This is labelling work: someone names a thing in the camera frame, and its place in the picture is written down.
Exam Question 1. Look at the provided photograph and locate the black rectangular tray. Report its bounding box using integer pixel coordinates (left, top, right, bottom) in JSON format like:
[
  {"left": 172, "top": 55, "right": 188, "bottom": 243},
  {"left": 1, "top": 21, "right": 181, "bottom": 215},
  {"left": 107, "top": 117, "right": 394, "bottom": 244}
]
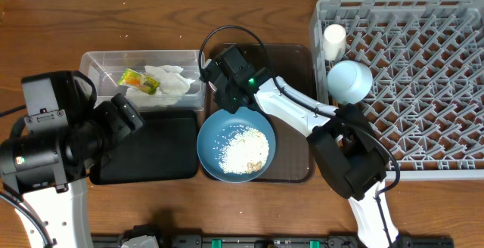
[{"left": 89, "top": 110, "right": 199, "bottom": 185}]

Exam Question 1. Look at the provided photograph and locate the grey dishwasher rack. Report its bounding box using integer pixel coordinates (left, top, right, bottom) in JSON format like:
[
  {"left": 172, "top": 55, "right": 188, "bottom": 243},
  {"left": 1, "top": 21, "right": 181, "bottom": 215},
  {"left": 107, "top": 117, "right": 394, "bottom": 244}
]
[{"left": 309, "top": 0, "right": 483, "bottom": 181}]

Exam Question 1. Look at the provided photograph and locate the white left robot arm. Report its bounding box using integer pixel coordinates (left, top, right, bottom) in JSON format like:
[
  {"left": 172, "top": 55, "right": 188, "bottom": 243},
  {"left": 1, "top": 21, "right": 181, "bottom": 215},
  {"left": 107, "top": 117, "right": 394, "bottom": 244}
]
[{"left": 1, "top": 71, "right": 144, "bottom": 247}]

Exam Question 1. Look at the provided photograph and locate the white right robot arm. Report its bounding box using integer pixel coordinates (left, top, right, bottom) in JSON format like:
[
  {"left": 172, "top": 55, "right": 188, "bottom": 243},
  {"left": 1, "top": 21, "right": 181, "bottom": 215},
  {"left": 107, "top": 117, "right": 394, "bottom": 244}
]
[{"left": 207, "top": 69, "right": 399, "bottom": 247}]

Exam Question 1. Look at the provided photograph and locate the dark blue plate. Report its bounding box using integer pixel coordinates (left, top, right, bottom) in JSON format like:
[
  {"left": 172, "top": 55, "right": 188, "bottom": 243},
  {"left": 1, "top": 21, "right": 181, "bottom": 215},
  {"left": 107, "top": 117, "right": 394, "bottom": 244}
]
[{"left": 197, "top": 107, "right": 276, "bottom": 183}]

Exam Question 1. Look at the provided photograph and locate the cream white cup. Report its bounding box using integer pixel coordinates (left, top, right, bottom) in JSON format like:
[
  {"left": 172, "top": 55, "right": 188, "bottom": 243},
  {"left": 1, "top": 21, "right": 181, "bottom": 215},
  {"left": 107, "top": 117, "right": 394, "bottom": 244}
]
[{"left": 322, "top": 24, "right": 346, "bottom": 61}]

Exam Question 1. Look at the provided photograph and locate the yellow green snack wrapper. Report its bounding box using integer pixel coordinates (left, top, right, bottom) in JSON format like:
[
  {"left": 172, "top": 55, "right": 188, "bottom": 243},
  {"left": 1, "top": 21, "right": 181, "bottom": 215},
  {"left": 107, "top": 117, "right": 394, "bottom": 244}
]
[{"left": 117, "top": 68, "right": 160, "bottom": 95}]

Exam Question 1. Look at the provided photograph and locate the brown serving tray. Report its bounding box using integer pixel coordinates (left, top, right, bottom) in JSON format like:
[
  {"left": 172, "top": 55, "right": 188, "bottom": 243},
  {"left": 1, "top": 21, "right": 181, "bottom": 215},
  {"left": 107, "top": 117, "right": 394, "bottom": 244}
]
[{"left": 200, "top": 42, "right": 316, "bottom": 184}]

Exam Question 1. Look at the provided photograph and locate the light blue saucer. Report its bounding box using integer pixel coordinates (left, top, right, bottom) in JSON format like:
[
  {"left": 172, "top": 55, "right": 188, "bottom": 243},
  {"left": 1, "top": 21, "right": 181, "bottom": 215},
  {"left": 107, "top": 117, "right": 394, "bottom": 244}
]
[{"left": 327, "top": 60, "right": 373, "bottom": 105}]

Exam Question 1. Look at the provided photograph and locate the white napkin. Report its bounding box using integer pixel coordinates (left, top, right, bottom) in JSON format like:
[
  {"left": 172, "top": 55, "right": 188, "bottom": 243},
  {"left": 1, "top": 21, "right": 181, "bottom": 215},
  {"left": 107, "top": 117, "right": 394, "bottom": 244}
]
[{"left": 126, "top": 65, "right": 194, "bottom": 107}]

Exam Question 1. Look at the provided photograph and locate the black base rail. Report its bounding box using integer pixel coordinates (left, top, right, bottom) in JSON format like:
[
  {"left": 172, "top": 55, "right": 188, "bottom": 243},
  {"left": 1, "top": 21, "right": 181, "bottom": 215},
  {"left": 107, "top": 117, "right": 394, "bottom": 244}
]
[{"left": 90, "top": 225, "right": 455, "bottom": 248}]

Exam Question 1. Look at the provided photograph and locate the clear plastic waste bin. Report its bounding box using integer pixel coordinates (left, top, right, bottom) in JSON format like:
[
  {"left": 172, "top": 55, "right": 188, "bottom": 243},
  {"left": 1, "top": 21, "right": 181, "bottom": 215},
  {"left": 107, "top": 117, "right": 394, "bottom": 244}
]
[{"left": 80, "top": 50, "right": 206, "bottom": 111}]

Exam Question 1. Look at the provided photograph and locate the leftover rice pile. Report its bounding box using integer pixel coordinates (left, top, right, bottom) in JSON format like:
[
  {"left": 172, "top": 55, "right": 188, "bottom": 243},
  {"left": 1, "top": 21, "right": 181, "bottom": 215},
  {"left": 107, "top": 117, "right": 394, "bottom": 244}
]
[{"left": 213, "top": 125, "right": 269, "bottom": 175}]

